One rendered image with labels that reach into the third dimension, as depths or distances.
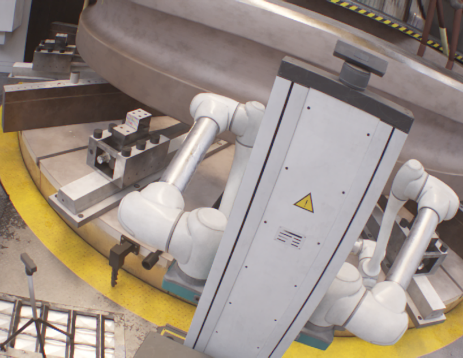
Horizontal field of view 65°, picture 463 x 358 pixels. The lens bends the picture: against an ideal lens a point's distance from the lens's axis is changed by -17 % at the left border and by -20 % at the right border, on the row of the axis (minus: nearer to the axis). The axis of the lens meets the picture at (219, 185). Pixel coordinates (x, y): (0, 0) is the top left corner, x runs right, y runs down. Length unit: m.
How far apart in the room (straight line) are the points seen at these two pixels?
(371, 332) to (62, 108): 2.95
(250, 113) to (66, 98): 2.08
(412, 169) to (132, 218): 1.08
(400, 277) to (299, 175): 0.64
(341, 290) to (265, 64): 1.59
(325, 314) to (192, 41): 1.92
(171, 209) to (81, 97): 2.30
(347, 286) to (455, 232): 2.72
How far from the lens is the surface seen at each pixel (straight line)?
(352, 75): 0.95
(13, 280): 2.67
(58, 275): 2.70
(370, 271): 2.04
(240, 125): 1.79
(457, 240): 4.01
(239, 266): 1.23
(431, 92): 2.64
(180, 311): 2.63
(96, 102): 3.67
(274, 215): 1.11
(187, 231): 1.37
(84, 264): 2.79
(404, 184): 1.75
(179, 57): 2.81
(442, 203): 1.72
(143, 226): 1.41
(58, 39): 4.48
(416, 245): 1.59
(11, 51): 5.69
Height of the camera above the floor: 1.99
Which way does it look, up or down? 31 degrees down
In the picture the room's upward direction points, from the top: 17 degrees clockwise
